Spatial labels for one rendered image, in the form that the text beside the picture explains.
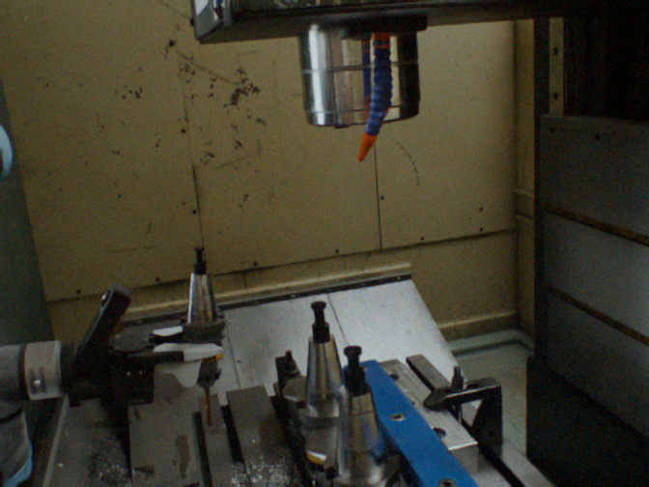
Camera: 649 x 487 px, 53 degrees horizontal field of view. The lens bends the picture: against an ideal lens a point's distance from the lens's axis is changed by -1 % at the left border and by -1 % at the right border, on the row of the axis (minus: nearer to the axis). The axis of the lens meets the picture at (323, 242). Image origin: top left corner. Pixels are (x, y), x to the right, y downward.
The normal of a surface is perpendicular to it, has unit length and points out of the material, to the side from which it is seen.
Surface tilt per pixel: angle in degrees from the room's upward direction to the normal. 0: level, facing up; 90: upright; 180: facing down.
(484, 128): 90
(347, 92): 90
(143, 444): 24
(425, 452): 0
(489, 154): 90
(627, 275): 90
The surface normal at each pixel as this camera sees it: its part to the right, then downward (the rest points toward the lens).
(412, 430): -0.08, -0.96
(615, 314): -0.96, 0.15
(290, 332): 0.03, -0.78
